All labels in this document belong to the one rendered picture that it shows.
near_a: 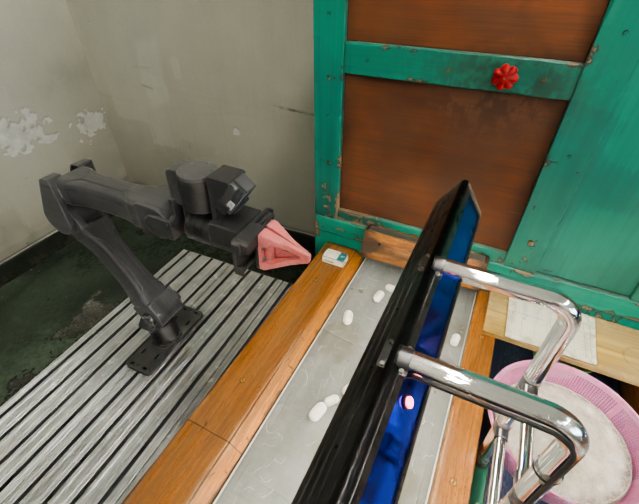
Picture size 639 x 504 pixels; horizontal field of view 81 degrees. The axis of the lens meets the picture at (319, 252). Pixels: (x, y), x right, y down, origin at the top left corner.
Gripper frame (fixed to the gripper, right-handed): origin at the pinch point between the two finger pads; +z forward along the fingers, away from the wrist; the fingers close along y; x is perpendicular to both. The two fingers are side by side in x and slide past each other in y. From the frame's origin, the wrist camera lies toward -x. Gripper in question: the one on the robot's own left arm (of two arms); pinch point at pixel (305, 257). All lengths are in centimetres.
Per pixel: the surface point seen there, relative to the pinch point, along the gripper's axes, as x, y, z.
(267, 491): 32.1, -20.7, 3.8
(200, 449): 30.2, -20.4, -9.0
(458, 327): 31.1, 26.1, 27.0
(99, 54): 18, 122, -184
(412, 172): 4.3, 42.1, 7.1
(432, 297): -4.6, -4.6, 18.5
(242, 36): -1, 121, -89
